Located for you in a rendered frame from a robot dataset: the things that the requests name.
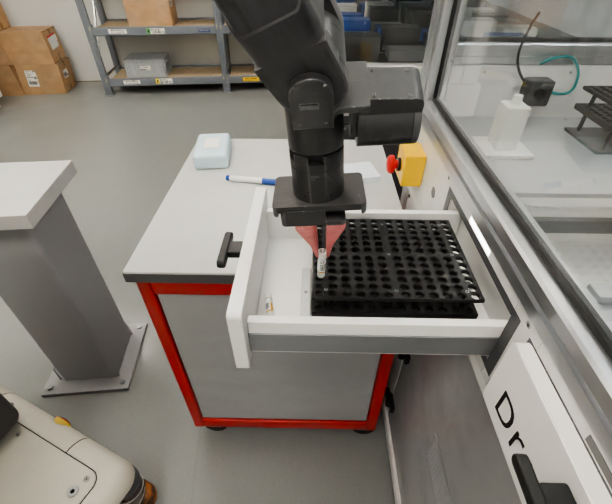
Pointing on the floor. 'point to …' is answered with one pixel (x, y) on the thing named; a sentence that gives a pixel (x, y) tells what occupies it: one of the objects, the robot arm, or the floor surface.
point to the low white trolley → (204, 303)
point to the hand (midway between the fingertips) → (322, 249)
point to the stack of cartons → (20, 53)
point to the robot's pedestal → (50, 275)
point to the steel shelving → (233, 73)
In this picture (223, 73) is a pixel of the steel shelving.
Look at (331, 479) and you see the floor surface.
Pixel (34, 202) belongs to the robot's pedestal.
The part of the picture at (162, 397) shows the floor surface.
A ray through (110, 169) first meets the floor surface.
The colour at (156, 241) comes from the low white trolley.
